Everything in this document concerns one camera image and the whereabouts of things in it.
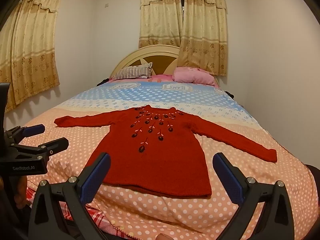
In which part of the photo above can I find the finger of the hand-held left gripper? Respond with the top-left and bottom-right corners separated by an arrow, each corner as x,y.
11,137 -> 69,161
5,124 -> 46,140

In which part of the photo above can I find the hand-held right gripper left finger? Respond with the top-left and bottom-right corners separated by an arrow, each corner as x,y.
29,152 -> 112,240

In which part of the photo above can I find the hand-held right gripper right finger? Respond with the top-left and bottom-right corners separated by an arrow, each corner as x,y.
212,152 -> 295,240

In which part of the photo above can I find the red knitted sweater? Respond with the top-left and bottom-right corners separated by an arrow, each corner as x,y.
54,105 -> 277,199

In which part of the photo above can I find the person's left hand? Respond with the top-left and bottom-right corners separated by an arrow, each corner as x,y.
12,176 -> 29,207

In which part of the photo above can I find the red plaid cloth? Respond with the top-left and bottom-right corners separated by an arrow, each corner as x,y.
25,186 -> 118,230

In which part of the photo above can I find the polka-dot bedspread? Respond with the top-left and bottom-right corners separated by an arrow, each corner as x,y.
5,79 -> 319,240

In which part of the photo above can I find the wide beige floral curtain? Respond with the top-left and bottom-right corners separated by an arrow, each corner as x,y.
0,0 -> 64,113

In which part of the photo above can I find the dark cloth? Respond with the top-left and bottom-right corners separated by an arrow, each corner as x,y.
304,164 -> 320,188

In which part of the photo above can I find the striped pillow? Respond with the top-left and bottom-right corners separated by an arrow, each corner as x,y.
112,62 -> 153,81

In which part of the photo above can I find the pink pillow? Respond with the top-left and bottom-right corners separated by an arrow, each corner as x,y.
173,67 -> 216,85

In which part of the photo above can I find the pink bed sheet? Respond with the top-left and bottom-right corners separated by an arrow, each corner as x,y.
150,74 -> 175,82

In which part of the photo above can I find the cream wooden headboard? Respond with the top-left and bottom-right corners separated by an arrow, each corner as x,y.
109,44 -> 220,87

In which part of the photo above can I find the long beige floral curtain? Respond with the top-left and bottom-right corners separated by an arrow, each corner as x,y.
177,0 -> 228,77

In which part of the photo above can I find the short beige floral curtain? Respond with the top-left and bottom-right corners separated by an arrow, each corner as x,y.
138,0 -> 184,49

